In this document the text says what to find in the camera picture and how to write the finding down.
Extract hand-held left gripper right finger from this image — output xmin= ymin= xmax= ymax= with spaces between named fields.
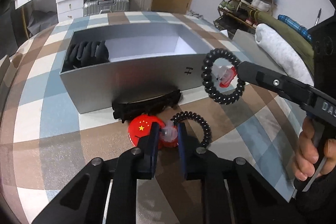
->
xmin=177 ymin=122 xmax=305 ymax=224

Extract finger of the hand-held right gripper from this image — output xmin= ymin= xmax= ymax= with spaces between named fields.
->
xmin=236 ymin=61 xmax=315 ymax=109

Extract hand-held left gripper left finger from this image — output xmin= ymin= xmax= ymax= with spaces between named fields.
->
xmin=31 ymin=122 xmax=160 ymax=224

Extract clear red plastic clip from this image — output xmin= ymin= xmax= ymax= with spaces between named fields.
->
xmin=159 ymin=120 xmax=180 ymax=148
xmin=215 ymin=65 xmax=238 ymax=88

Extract red round badge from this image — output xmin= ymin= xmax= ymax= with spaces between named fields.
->
xmin=128 ymin=115 xmax=168 ymax=147

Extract black spiral hair tie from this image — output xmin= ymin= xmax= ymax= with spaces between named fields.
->
xmin=171 ymin=112 xmax=212 ymax=148
xmin=201 ymin=48 xmax=246 ymax=104

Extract long black hair clip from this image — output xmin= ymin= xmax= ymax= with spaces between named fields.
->
xmin=112 ymin=89 xmax=182 ymax=123

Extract silver cardboard box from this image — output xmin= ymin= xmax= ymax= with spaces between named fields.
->
xmin=60 ymin=23 xmax=247 ymax=114

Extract black claw hair clip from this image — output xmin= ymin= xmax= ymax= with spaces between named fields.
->
xmin=63 ymin=42 xmax=88 ymax=69
xmin=79 ymin=40 xmax=109 ymax=66

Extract person's right hand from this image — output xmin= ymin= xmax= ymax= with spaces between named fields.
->
xmin=294 ymin=116 xmax=336 ymax=181

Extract white rolled towel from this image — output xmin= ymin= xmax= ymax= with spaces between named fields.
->
xmin=255 ymin=23 xmax=314 ymax=85

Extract green rolled mat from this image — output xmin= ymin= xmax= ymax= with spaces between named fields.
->
xmin=247 ymin=10 xmax=315 ymax=62

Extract blue plaid cloth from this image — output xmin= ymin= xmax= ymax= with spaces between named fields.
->
xmin=278 ymin=14 xmax=313 ymax=42

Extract shoes on floor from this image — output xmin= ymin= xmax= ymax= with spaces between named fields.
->
xmin=187 ymin=10 xmax=204 ymax=19

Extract silver suitcase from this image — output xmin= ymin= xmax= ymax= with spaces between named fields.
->
xmin=83 ymin=0 xmax=130 ymax=17

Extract white drawer cabinet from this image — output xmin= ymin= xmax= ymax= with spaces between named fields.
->
xmin=56 ymin=0 xmax=85 ymax=22

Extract grey bag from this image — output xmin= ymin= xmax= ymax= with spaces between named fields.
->
xmin=28 ymin=10 xmax=58 ymax=35

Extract wooden stick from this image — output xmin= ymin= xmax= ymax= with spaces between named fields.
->
xmin=22 ymin=7 xmax=29 ymax=38

